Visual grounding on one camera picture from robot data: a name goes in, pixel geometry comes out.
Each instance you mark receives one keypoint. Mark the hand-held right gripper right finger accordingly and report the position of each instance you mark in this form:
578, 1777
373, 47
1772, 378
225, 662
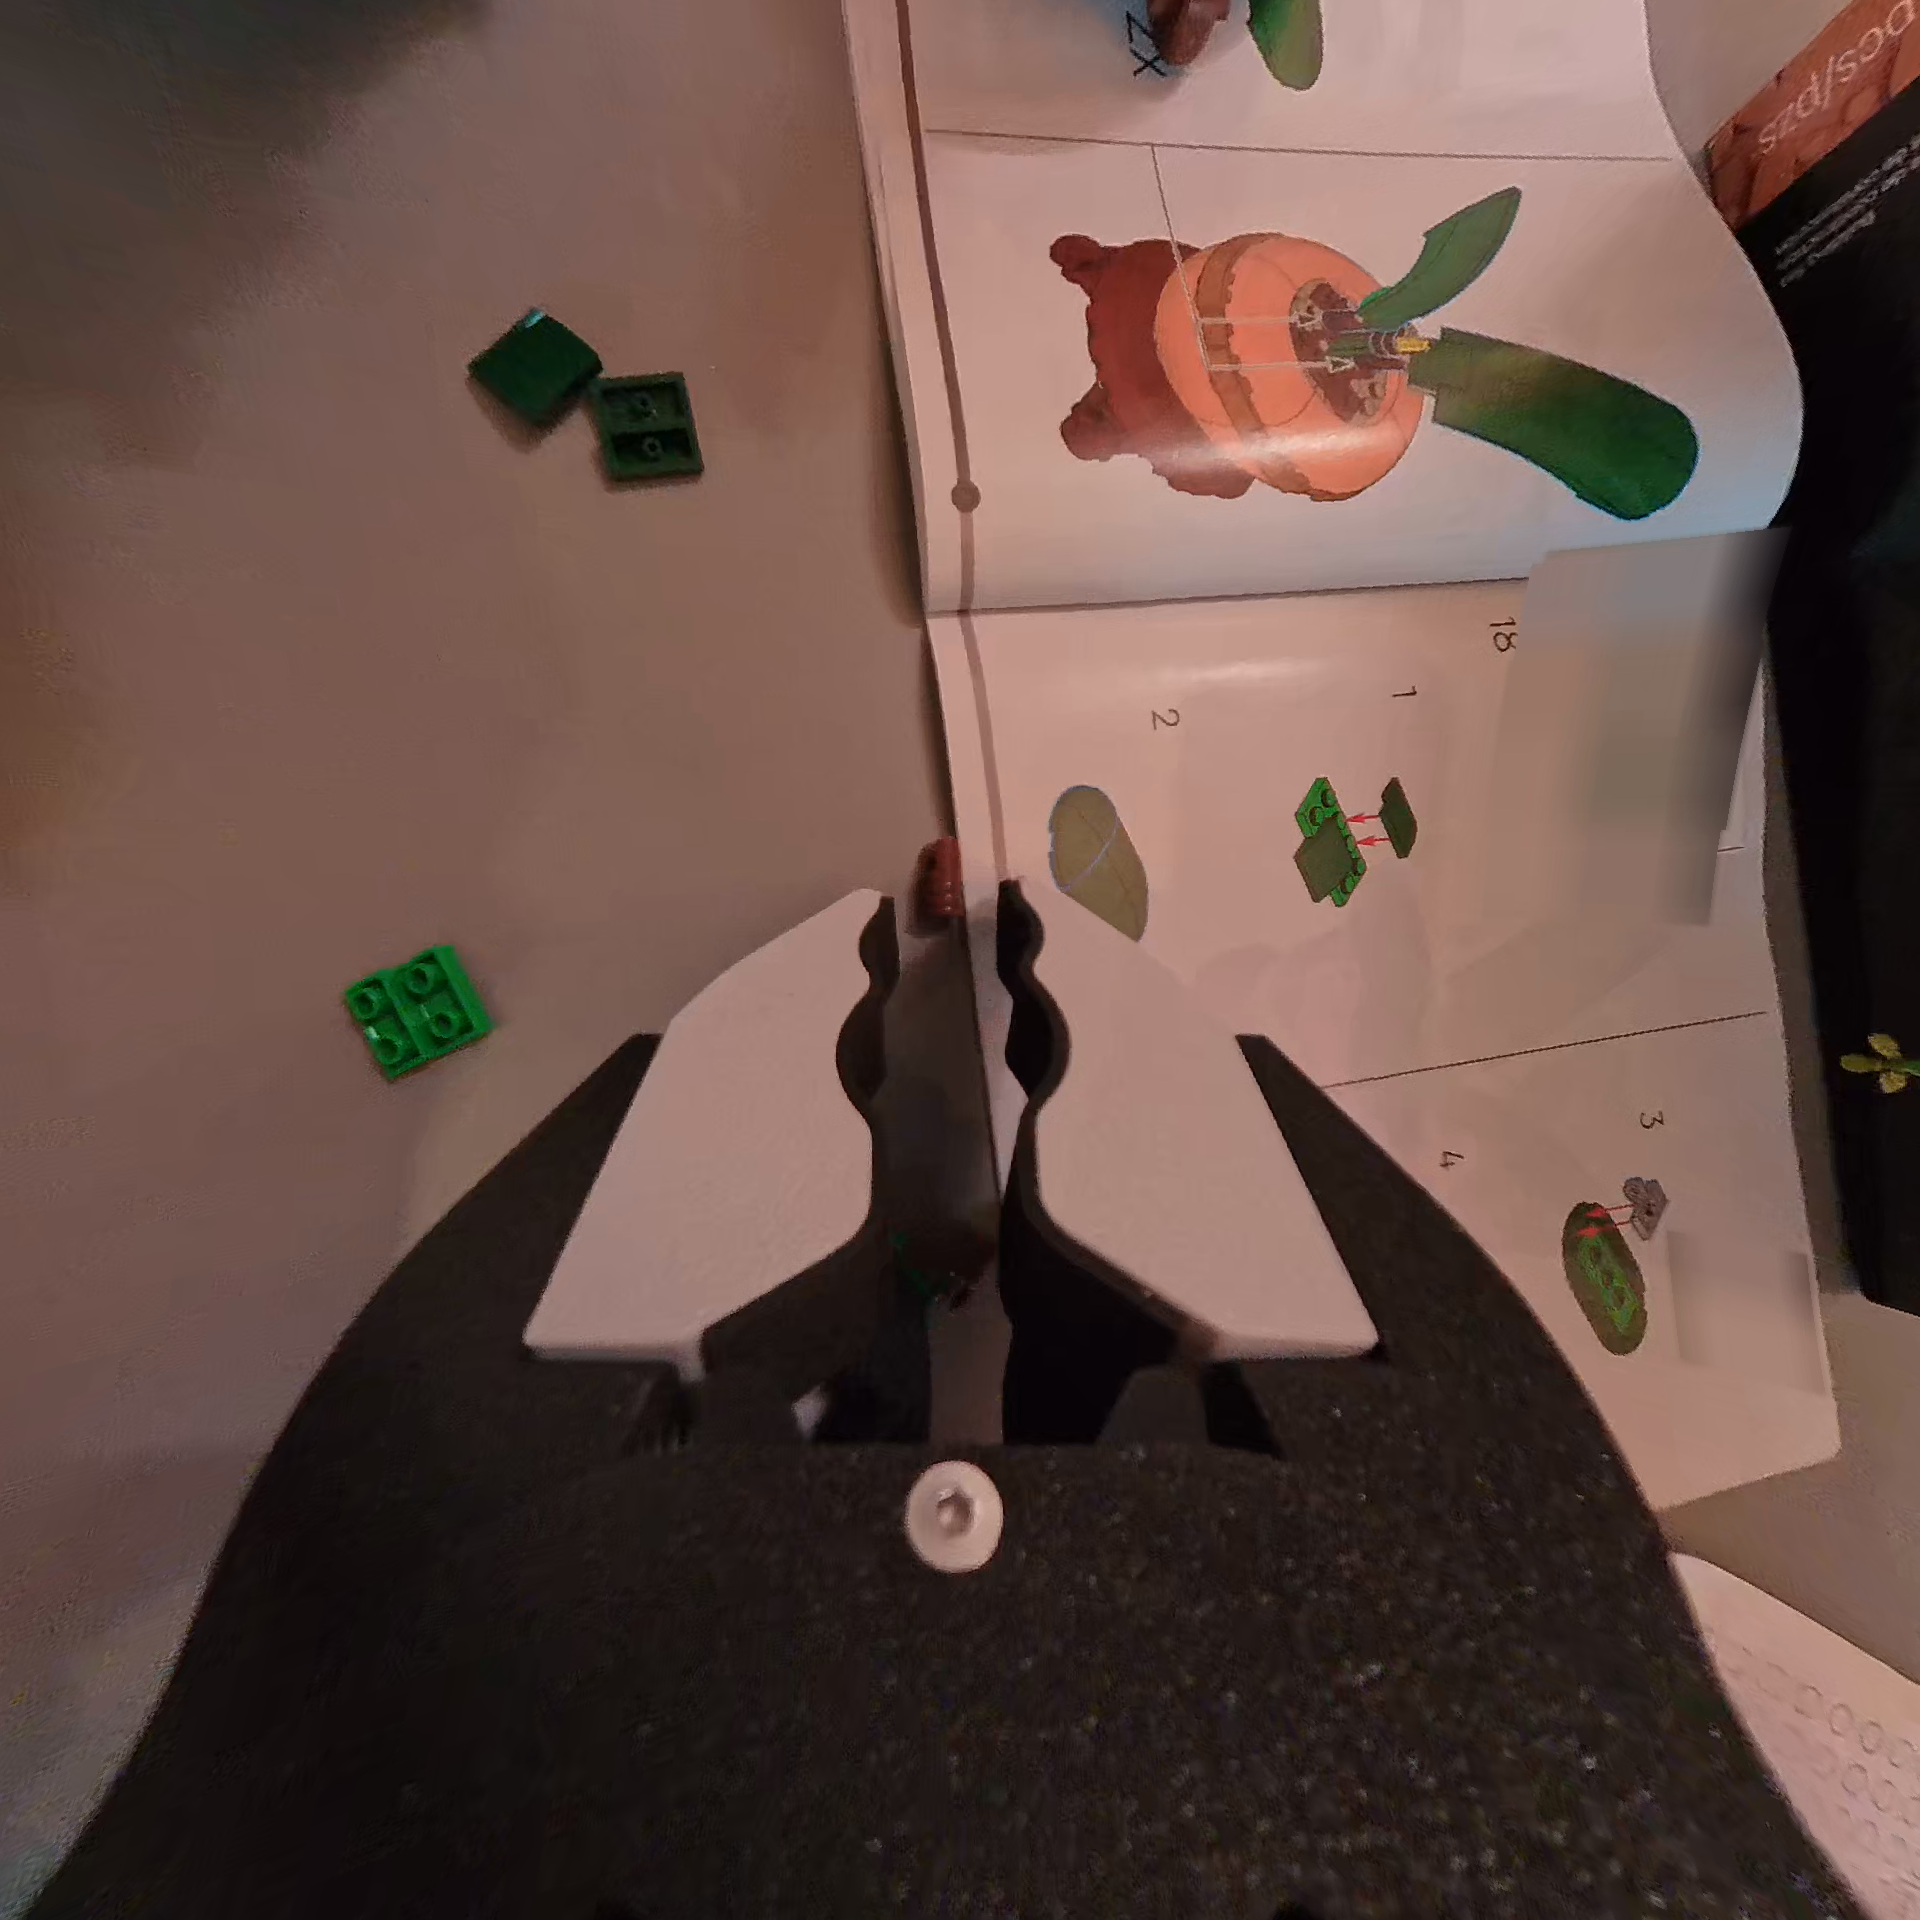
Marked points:
1185, 1200

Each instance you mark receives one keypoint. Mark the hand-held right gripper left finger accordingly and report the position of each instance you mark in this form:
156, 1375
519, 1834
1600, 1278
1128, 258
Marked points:
720, 1170

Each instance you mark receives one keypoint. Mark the small brown brick piece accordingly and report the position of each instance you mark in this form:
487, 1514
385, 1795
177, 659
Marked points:
941, 879

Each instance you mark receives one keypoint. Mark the bright green studded plate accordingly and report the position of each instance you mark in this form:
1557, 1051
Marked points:
422, 1012

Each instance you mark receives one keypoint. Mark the open instruction booklet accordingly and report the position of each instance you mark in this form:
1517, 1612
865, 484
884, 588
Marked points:
1201, 720

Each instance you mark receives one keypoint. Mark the dark green studded plate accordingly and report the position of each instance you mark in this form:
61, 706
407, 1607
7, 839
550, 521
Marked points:
648, 427

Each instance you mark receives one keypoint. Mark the dark green smooth tile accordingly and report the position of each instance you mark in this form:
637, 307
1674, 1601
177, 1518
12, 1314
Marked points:
534, 368

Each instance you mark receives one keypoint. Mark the white embossed sheet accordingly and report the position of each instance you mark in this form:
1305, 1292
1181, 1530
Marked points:
1815, 1739

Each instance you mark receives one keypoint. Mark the dark orchid set box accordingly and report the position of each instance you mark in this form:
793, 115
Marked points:
1846, 675

